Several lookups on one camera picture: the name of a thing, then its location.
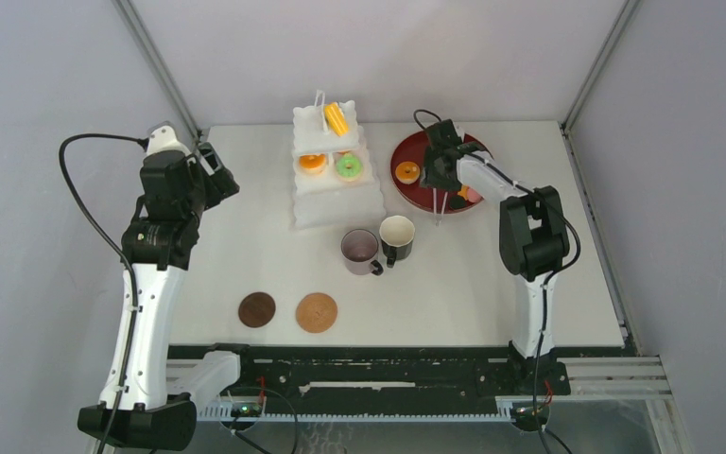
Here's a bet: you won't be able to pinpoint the red round tray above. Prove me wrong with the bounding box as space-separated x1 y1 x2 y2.
389 131 482 215

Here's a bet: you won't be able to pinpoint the metal tongs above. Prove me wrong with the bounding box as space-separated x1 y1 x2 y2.
432 188 449 227

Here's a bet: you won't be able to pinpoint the green donut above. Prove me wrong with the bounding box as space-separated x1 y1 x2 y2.
335 152 364 182

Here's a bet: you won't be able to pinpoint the black mug white inside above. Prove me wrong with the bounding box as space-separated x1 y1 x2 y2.
379 215 416 269

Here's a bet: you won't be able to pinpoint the orange round tart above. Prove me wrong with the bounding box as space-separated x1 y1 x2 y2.
297 154 327 176

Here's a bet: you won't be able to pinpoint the yellow cake slice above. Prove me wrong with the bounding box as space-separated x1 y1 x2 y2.
323 102 350 137

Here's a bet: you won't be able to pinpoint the white tiered dessert stand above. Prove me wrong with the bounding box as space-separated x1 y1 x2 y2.
291 90 386 230

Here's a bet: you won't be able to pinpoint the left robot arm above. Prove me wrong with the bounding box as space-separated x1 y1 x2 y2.
78 143 258 452

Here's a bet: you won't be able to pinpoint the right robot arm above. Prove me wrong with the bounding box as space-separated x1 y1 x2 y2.
420 119 581 393

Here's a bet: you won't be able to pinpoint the orange cream cupcake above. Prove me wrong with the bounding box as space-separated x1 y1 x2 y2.
393 161 422 185

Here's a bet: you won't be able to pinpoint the black cookie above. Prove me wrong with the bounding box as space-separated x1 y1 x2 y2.
448 195 468 211

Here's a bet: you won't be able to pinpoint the pink macaron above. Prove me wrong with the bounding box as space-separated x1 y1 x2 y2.
466 187 482 203

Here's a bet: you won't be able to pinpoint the dark brown coaster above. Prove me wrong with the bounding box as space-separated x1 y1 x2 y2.
237 291 276 328

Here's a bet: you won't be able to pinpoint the light brown coaster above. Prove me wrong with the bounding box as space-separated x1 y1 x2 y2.
295 292 338 334

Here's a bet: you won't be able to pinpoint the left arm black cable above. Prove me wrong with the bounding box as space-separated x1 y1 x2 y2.
58 132 151 454

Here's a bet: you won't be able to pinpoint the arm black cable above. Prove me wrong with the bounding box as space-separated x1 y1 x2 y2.
412 109 583 454
58 132 151 454

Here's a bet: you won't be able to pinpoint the purple mug black handle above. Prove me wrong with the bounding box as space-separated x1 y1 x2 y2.
340 229 384 276

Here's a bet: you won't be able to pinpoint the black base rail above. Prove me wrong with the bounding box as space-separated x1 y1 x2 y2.
168 343 571 414

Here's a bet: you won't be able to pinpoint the white cable duct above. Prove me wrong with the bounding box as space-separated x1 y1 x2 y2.
197 401 515 423

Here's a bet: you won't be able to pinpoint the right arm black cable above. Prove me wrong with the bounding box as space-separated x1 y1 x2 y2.
412 109 583 454

